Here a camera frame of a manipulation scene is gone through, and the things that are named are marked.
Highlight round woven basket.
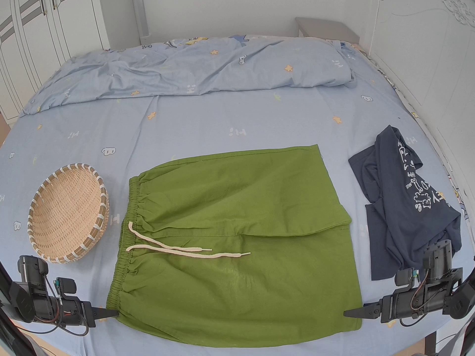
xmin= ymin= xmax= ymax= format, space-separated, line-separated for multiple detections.
xmin=28 ymin=163 xmax=110 ymax=264

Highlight grey wall duct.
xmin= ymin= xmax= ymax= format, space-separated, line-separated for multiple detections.
xmin=130 ymin=0 xmax=151 ymax=38

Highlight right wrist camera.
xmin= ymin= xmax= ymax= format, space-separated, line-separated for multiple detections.
xmin=395 ymin=268 xmax=421 ymax=288

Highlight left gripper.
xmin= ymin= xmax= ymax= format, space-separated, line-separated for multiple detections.
xmin=41 ymin=297 xmax=97 ymax=328

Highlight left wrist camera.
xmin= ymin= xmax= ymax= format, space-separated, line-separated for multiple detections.
xmin=56 ymin=278 xmax=77 ymax=300

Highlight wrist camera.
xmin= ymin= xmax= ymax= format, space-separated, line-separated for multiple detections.
xmin=56 ymin=278 xmax=77 ymax=300
xmin=395 ymin=268 xmax=421 ymax=288

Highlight dark blue T-shirt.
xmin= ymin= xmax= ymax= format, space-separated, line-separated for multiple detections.
xmin=348 ymin=125 xmax=462 ymax=282

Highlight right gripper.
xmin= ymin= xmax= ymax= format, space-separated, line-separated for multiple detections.
xmin=379 ymin=286 xmax=446 ymax=323

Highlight white wardrobe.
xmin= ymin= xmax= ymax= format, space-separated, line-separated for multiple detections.
xmin=0 ymin=0 xmax=112 ymax=121

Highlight green shorts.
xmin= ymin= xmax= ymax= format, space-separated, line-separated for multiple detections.
xmin=106 ymin=144 xmax=363 ymax=348

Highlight pale blue quilt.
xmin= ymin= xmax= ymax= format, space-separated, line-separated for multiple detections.
xmin=19 ymin=34 xmax=358 ymax=116

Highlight bed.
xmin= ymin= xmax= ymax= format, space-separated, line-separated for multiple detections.
xmin=0 ymin=0 xmax=475 ymax=356

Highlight grey bedside table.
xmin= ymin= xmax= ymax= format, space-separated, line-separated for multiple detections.
xmin=295 ymin=17 xmax=360 ymax=44

